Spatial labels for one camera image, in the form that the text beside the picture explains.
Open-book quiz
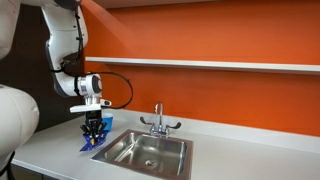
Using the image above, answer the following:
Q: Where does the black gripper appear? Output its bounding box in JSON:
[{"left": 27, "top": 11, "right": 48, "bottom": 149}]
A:
[{"left": 79, "top": 110, "right": 108, "bottom": 139}]

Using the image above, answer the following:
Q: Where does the blue Doritos packet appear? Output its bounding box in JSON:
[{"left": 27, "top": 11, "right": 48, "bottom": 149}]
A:
[{"left": 79, "top": 129, "right": 111, "bottom": 153}]

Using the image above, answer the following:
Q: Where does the stainless steel sink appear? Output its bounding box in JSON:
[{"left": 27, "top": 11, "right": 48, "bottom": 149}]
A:
[{"left": 89, "top": 129, "right": 194, "bottom": 180}]

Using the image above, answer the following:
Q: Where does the dark wood cabinet panel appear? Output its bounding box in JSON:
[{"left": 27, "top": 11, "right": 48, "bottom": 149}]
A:
[{"left": 0, "top": 3, "right": 86, "bottom": 133}]

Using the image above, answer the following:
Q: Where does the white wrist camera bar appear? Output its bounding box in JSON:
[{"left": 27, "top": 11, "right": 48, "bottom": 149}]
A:
[{"left": 69, "top": 102, "right": 103, "bottom": 114}]

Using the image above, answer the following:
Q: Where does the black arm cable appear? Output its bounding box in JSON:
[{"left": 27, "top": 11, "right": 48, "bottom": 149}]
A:
[{"left": 49, "top": 9, "right": 134, "bottom": 111}]

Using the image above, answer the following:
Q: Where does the chrome faucet with black handles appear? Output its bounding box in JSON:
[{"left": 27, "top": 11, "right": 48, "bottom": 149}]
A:
[{"left": 139, "top": 101, "right": 183, "bottom": 139}]

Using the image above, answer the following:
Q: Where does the black base cable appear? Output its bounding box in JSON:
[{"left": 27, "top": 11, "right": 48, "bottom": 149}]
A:
[{"left": 0, "top": 151, "right": 16, "bottom": 180}]

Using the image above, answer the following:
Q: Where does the white wall shelf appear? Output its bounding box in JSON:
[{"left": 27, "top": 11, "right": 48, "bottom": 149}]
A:
[{"left": 84, "top": 56, "right": 320, "bottom": 75}]

